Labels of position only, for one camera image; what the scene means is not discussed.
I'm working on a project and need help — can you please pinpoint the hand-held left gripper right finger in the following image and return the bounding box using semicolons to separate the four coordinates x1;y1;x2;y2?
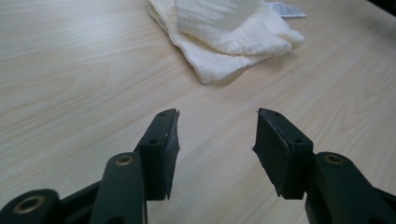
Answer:
251;107;315;201

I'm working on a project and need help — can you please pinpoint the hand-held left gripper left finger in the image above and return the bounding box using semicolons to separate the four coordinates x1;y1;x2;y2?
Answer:
134;107;181;202

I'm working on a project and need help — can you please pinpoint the white gauze cloth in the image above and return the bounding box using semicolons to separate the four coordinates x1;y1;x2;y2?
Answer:
147;0;305;85

